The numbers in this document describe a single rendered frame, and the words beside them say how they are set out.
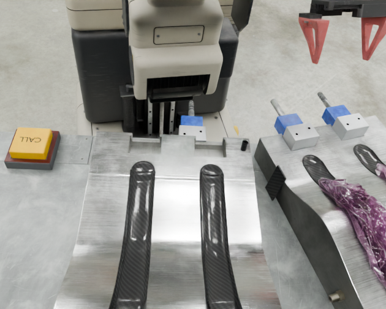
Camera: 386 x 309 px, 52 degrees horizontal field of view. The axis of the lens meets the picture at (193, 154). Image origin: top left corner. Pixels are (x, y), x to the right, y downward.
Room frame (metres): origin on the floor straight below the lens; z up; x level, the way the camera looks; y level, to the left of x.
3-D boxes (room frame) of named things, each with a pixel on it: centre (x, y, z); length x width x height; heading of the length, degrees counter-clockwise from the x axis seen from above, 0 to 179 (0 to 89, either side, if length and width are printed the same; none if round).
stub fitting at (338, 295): (0.23, -0.23, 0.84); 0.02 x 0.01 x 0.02; 114
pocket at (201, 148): (0.44, -0.03, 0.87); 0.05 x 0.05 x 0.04; 6
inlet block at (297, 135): (0.55, -0.17, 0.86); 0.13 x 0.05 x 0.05; 24
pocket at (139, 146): (0.43, 0.08, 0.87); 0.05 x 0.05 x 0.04; 6
